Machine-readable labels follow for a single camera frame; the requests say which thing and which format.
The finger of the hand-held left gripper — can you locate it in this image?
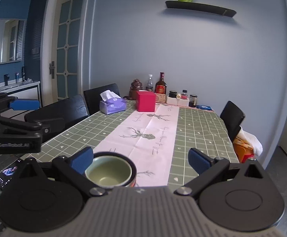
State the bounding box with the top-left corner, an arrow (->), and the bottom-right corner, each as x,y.
0,92 -> 40,116
0,115 -> 51,137

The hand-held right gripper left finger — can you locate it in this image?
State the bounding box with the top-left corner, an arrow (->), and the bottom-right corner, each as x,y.
17,147 -> 108,196

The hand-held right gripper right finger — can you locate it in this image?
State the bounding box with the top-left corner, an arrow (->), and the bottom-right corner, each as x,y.
174,147 -> 266,196

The green ceramic bowl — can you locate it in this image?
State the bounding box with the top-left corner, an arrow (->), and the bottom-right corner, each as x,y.
84,156 -> 132,187

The orange steel-lined bowl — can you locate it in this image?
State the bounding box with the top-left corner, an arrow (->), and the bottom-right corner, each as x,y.
92,152 -> 137,188

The white cabinet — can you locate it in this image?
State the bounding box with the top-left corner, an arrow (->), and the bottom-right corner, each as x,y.
0,80 -> 42,109

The black smartphone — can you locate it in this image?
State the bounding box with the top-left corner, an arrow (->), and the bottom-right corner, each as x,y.
0,158 -> 23,191

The black chair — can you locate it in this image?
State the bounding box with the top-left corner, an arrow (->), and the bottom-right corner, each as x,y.
83,83 -> 121,116
24,94 -> 89,139
220,100 -> 246,144

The orange bag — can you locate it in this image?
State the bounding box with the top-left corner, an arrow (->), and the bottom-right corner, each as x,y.
233,138 -> 255,164

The pale pink table runner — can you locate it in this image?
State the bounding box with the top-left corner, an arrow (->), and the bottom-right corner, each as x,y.
93,103 -> 180,188

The white towel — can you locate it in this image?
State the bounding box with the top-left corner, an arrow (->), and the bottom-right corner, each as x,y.
236,126 -> 263,156

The purple tissue pack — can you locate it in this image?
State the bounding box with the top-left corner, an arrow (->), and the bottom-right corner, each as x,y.
99,90 -> 127,115

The glass-paned door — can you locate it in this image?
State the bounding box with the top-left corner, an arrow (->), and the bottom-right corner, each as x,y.
45,0 -> 85,102

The pink box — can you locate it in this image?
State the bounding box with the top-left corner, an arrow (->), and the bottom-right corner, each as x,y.
136,90 -> 156,112

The red-label liquor bottle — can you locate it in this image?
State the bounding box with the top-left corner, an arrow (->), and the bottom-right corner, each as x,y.
155,72 -> 168,94

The brown figurine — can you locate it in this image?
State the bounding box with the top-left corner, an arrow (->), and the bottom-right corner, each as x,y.
129,79 -> 144,99

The clear water bottle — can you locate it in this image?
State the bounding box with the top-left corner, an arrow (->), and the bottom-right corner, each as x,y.
146,74 -> 154,92

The wall mirror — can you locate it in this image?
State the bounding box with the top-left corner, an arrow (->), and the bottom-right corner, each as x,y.
0,18 -> 27,65

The black wall shelf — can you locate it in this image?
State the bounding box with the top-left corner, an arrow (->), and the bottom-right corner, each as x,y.
165,0 -> 237,18

